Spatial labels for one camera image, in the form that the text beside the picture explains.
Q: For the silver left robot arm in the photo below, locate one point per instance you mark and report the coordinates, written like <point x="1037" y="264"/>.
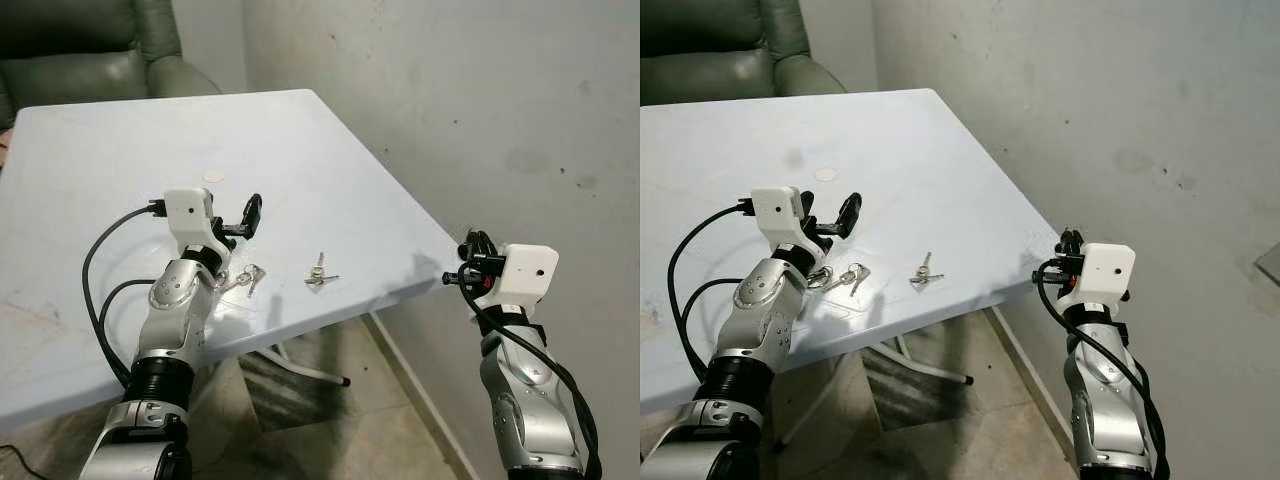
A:
<point x="765" y="310"/>
<point x="175" y="310"/>

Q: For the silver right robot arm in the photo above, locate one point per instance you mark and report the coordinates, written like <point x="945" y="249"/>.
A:
<point x="525" y="400"/>
<point x="1105" y="400"/>

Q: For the round beige table cap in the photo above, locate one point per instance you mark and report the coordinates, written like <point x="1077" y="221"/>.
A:
<point x="825" y="174"/>

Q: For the small silver key bunch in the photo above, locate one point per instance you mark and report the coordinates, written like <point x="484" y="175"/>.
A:
<point x="318" y="275"/>
<point x="924" y="274"/>

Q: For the white plastic table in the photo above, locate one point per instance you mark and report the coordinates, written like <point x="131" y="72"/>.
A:
<point x="940" y="150"/>
<point x="120" y="150"/>

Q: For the green leather armchair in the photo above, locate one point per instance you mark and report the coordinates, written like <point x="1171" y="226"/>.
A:
<point x="70" y="60"/>
<point x="710" y="55"/>

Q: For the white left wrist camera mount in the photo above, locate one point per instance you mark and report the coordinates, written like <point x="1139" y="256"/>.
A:
<point x="187" y="212"/>
<point x="775" y="210"/>

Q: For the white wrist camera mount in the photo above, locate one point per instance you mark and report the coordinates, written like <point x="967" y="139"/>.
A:
<point x="1108" y="268"/>
<point x="775" y="210"/>
<point x="528" y="270"/>
<point x="187" y="212"/>

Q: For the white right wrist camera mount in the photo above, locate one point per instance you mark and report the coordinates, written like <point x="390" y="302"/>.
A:
<point x="1108" y="268"/>
<point x="528" y="270"/>

